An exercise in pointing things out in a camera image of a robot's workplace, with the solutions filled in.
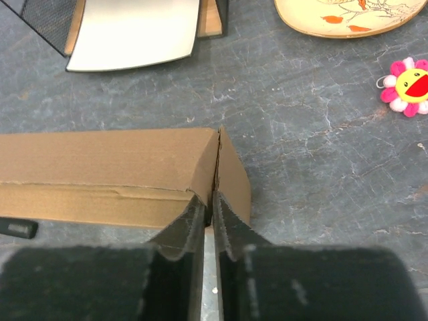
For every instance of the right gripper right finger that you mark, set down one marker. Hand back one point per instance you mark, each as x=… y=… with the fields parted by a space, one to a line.
x=259 y=280

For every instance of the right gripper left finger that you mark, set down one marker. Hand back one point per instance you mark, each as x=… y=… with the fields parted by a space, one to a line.
x=157 y=280

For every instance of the brown cardboard box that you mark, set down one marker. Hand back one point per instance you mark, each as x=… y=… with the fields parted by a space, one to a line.
x=130 y=178

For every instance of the pink black highlighter marker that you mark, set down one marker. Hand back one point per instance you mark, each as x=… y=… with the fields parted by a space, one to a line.
x=22 y=228

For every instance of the pink flower toy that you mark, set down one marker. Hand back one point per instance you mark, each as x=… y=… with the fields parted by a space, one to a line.
x=405 y=87

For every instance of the white square plate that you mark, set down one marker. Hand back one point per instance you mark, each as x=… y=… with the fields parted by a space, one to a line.
x=120 y=35

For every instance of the beige floral plate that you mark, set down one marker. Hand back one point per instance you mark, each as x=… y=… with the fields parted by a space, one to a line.
x=346 y=19

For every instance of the black wire wooden shelf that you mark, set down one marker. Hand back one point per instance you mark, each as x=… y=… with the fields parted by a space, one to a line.
x=58 y=22

